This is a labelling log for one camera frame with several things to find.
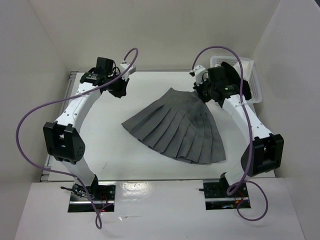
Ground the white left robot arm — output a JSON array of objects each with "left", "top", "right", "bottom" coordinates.
[{"left": 43, "top": 57, "right": 136, "bottom": 200}]

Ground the grey pleated skirt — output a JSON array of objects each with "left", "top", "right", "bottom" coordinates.
[{"left": 122, "top": 88, "right": 226, "bottom": 165}]

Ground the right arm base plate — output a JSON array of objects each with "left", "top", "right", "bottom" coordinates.
[{"left": 198, "top": 179, "right": 251, "bottom": 211}]

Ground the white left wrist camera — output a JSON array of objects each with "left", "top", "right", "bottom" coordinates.
[{"left": 118, "top": 61, "right": 136, "bottom": 81}]

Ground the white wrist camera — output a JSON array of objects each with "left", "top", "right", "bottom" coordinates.
[
  {"left": 189, "top": 65, "right": 208, "bottom": 86},
  {"left": 118, "top": 61, "right": 136, "bottom": 81}
]

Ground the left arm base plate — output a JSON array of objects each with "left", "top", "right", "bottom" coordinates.
[{"left": 60, "top": 181, "right": 116, "bottom": 213}]

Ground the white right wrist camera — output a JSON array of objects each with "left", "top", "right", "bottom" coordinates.
[{"left": 189, "top": 65, "right": 208, "bottom": 86}]

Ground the white plastic basket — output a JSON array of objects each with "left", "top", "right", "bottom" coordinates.
[{"left": 210, "top": 55, "right": 262, "bottom": 104}]

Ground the white cloth in basket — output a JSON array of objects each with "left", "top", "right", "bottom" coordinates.
[{"left": 233, "top": 59, "right": 254, "bottom": 82}]

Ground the black skirt in basket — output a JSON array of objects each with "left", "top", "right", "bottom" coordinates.
[{"left": 221, "top": 61, "right": 252, "bottom": 101}]

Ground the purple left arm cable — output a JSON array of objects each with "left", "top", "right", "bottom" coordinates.
[{"left": 15, "top": 47, "right": 139, "bottom": 230}]

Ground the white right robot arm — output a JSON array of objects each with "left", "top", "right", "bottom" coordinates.
[{"left": 189, "top": 62, "right": 284, "bottom": 197}]

